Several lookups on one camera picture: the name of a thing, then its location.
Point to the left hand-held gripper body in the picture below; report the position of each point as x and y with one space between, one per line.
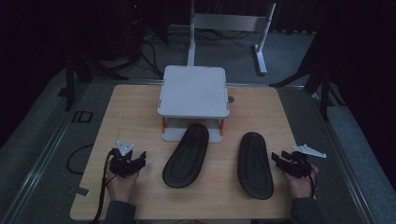
123 161

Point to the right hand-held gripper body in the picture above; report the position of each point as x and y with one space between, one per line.
299 165

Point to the black slipper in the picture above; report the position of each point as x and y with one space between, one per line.
186 157
254 166

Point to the white two-tier shoe rack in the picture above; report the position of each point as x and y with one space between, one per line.
193 91

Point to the person's right hand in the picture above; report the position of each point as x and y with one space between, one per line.
300 186

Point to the person's left hand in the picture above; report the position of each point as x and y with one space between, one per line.
122 188

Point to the grey tape piece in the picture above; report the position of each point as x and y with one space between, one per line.
82 191

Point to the grey round table grommet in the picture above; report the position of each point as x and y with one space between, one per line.
231 99

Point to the black tripod stand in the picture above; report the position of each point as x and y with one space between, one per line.
77 71
320 84

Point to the white metal stand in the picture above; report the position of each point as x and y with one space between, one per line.
229 23

